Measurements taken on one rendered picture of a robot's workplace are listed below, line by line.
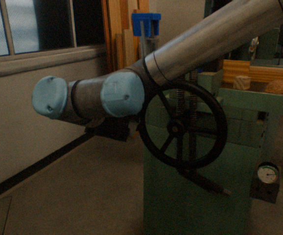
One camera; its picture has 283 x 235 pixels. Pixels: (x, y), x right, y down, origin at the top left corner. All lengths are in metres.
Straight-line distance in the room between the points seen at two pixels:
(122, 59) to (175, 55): 1.86
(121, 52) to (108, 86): 1.91
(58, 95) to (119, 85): 0.11
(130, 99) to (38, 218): 1.41
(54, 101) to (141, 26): 1.41
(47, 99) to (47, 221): 1.29
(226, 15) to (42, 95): 0.34
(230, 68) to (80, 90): 0.63
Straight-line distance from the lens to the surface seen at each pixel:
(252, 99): 0.87
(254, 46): 1.08
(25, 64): 1.89
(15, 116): 1.88
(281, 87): 0.89
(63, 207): 1.76
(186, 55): 0.48
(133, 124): 0.70
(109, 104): 0.41
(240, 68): 0.94
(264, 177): 0.90
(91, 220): 1.63
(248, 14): 0.46
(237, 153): 0.94
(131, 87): 0.41
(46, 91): 0.47
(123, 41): 2.33
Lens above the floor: 1.11
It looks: 21 degrees down
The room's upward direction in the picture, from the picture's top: straight up
